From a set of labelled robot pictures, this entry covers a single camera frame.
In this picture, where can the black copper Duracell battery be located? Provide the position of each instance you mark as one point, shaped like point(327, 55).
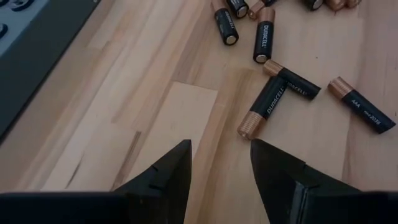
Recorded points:
point(363, 107)
point(226, 25)
point(255, 9)
point(300, 84)
point(354, 2)
point(269, 2)
point(237, 7)
point(267, 101)
point(335, 3)
point(263, 39)

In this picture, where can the green power strip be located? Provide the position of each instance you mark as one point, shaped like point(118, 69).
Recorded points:
point(37, 62)

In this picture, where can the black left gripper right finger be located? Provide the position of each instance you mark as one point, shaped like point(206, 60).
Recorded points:
point(280, 186)

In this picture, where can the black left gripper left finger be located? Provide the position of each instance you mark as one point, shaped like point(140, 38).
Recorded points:
point(168, 186)

